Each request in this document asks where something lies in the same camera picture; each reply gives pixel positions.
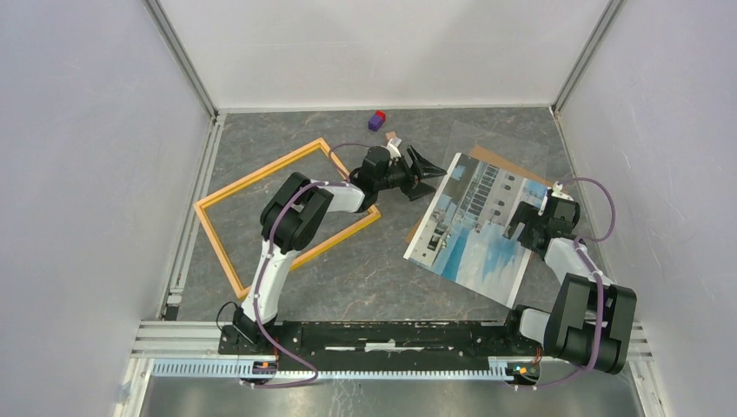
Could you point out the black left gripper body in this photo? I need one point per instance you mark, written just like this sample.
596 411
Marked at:
401 175

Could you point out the brown cardboard backing board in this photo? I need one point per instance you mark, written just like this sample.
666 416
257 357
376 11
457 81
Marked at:
485 155

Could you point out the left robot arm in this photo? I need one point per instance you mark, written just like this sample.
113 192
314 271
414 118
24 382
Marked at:
295 213

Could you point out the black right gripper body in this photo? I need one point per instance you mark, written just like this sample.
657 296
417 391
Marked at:
533 216

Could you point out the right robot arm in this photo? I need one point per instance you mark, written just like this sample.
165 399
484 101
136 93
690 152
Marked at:
591 321

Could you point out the purple and red block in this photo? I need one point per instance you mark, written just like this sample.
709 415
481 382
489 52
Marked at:
377 120

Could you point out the building and sky photo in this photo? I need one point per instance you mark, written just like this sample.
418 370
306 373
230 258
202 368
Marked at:
460 237

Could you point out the yellow wooden picture frame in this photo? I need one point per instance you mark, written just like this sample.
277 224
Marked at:
201 206

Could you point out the aluminium rail frame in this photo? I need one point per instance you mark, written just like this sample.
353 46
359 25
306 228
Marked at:
297 303

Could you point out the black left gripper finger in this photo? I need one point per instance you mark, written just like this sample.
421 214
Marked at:
420 190
423 168

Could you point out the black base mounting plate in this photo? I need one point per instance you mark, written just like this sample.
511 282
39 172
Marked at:
373 347

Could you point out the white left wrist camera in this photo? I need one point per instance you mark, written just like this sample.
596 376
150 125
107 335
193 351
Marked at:
393 150

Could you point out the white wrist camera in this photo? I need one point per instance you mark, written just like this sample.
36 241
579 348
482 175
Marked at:
393 150
555 192

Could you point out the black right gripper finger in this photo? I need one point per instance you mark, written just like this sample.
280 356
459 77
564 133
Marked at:
529 239
511 228

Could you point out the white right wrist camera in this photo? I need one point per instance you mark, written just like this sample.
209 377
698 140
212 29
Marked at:
555 192

